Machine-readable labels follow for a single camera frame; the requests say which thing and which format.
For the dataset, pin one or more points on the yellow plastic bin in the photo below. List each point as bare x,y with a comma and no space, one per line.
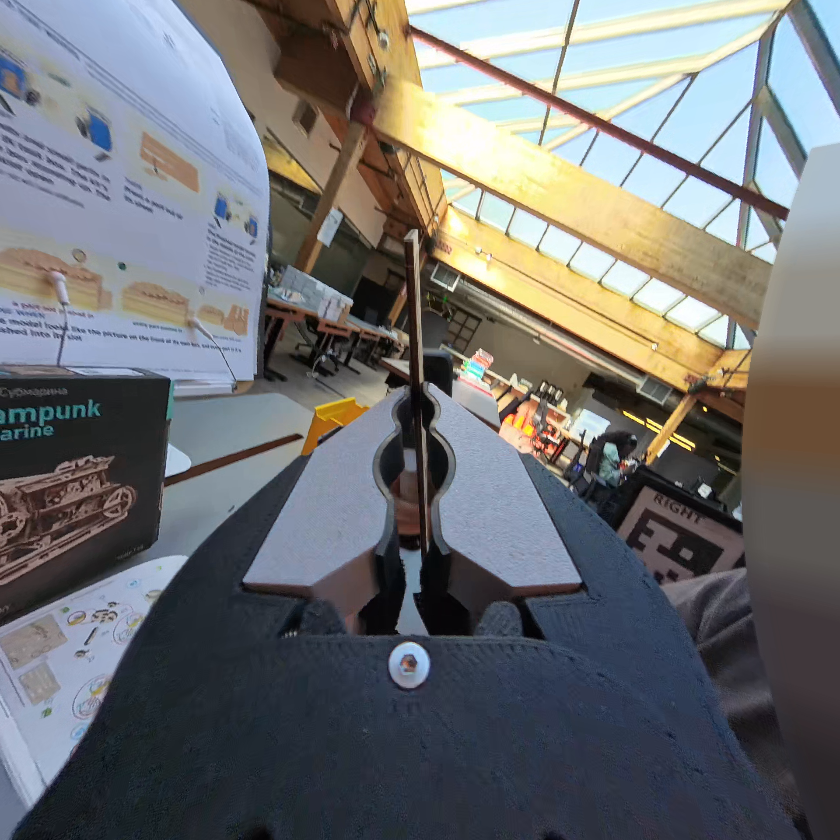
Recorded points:
331,420

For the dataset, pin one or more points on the brown wooden rod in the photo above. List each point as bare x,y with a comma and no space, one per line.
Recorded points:
236,458

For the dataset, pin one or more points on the black model kit box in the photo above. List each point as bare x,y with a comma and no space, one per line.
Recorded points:
79,426

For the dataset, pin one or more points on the person's right forearm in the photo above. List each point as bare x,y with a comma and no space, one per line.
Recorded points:
722,630

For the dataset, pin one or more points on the red ceiling pipe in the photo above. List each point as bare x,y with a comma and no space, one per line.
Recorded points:
590,121

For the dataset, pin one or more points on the white instruction booklet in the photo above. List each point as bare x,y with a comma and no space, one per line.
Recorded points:
72,656

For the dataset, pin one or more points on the white air vent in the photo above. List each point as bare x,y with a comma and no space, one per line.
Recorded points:
444,277

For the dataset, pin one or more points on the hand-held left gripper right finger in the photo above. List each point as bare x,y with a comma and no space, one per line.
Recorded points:
505,525

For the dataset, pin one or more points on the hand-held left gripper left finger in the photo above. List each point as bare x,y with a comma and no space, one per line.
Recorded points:
321,525

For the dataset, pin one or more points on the plywood sheet with long slots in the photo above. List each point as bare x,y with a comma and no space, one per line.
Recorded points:
415,328

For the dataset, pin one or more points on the white instruction poster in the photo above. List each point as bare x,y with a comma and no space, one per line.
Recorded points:
131,197

